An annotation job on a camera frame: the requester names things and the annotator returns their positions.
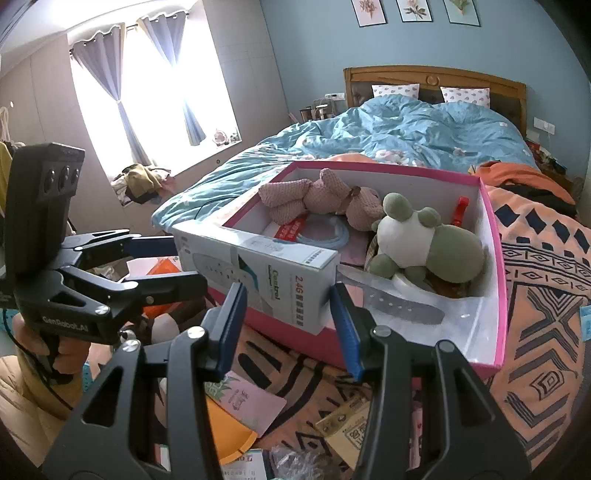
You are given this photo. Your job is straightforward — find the tan cardboard packet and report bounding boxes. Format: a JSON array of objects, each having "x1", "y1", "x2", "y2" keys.
[{"x1": 316, "y1": 399, "x2": 375, "y2": 467}]

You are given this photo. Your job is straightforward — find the pink knitted plush toy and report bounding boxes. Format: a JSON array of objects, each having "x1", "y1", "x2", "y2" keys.
[{"x1": 257, "y1": 167, "x2": 386, "y2": 232}]

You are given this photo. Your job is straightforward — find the white dotted pillow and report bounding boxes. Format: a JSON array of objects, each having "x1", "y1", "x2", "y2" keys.
[
  {"x1": 440, "y1": 87, "x2": 491, "y2": 104},
  {"x1": 372, "y1": 84, "x2": 421, "y2": 99}
]

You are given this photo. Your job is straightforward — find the blue grey curtain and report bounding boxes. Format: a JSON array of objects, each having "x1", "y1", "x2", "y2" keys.
[
  {"x1": 136, "y1": 11, "x2": 206, "y2": 146},
  {"x1": 69, "y1": 37, "x2": 151, "y2": 167}
]

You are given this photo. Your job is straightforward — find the pink cardboard box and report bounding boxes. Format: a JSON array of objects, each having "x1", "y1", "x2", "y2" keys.
[{"x1": 172, "y1": 161, "x2": 503, "y2": 377}]

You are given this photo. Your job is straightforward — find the black watch strap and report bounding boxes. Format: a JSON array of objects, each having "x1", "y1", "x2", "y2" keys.
[{"x1": 335, "y1": 265, "x2": 483, "y2": 333}]

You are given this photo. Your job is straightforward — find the orange cloth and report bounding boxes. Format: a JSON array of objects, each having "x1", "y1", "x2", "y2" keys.
[{"x1": 468, "y1": 161, "x2": 575, "y2": 204}]

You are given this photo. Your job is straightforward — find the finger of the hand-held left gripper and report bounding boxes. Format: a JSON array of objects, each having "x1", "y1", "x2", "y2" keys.
[
  {"x1": 62, "y1": 228, "x2": 178, "y2": 268},
  {"x1": 59, "y1": 270, "x2": 208, "y2": 320}
]

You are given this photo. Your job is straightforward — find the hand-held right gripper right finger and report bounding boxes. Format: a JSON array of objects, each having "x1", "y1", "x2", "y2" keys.
[{"x1": 330, "y1": 282, "x2": 534, "y2": 480}]

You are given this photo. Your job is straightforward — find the pink sachet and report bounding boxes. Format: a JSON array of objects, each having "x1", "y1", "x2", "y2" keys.
[{"x1": 205, "y1": 371, "x2": 288, "y2": 438}]

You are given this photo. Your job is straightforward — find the black garment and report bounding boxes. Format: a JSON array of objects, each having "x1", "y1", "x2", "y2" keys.
[{"x1": 499, "y1": 182, "x2": 578, "y2": 217}]

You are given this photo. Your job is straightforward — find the wooden headboard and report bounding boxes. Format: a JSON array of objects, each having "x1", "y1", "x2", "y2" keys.
[{"x1": 344, "y1": 66, "x2": 528, "y2": 137}]

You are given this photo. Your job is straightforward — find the clear crumpled plastic bag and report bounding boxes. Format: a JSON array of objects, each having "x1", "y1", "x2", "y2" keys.
[{"x1": 270, "y1": 445, "x2": 342, "y2": 480}]

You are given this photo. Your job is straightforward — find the red plastic clip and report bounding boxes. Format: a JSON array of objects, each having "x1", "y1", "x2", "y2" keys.
[{"x1": 451, "y1": 196, "x2": 471, "y2": 228}]

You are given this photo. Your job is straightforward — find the framed flower picture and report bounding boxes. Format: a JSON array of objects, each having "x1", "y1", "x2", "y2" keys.
[
  {"x1": 351, "y1": 0, "x2": 386, "y2": 26},
  {"x1": 443, "y1": 0, "x2": 481, "y2": 25},
  {"x1": 397, "y1": 0, "x2": 435, "y2": 23}
]

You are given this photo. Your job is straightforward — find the orange navy patterned blanket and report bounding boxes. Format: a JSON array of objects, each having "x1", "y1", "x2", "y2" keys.
[{"x1": 222, "y1": 154, "x2": 591, "y2": 480}]

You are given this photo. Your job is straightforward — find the orange tissue pack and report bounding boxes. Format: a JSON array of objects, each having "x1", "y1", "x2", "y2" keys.
[{"x1": 127, "y1": 256, "x2": 183, "y2": 287}]

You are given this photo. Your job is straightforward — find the blue tubing packet red label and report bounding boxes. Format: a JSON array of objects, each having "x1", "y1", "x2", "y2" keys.
[{"x1": 265, "y1": 215, "x2": 352, "y2": 252}]

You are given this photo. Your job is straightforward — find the orange packet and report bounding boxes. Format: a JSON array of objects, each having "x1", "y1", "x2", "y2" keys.
[{"x1": 205, "y1": 397, "x2": 257, "y2": 464}]

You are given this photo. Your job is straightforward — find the person's left forearm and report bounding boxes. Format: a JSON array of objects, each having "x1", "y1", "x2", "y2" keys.
[{"x1": 0, "y1": 355, "x2": 88, "y2": 462}]

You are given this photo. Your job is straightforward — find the blue floral duvet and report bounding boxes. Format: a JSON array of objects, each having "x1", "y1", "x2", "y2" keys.
[{"x1": 152, "y1": 96, "x2": 539, "y2": 232}]

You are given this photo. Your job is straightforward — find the white printed cardboard box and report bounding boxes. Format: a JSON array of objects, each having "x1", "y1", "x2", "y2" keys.
[{"x1": 173, "y1": 226, "x2": 340, "y2": 335}]

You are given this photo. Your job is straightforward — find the bedside ornaments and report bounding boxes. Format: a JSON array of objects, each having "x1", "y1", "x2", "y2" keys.
[{"x1": 298, "y1": 104, "x2": 331, "y2": 123}]

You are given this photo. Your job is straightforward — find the black cable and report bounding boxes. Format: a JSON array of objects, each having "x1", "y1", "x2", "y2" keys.
[{"x1": 9, "y1": 335, "x2": 75, "y2": 411}]

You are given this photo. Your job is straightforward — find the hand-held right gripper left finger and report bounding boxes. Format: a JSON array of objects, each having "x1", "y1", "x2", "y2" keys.
[{"x1": 41, "y1": 281, "x2": 247, "y2": 480}]

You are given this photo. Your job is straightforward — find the pile of clothes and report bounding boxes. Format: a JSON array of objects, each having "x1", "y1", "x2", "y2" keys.
[{"x1": 111, "y1": 162, "x2": 174, "y2": 206}]

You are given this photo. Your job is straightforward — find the green frog plush toy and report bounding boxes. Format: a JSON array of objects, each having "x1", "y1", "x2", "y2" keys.
[{"x1": 365, "y1": 191, "x2": 488, "y2": 284}]

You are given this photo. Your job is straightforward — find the wooden nightstand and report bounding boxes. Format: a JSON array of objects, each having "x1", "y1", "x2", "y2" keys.
[{"x1": 526, "y1": 141, "x2": 578, "y2": 195}]

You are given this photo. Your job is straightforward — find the person's left hand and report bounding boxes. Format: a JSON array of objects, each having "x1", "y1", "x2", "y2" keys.
[{"x1": 11, "y1": 314, "x2": 90, "y2": 387}]

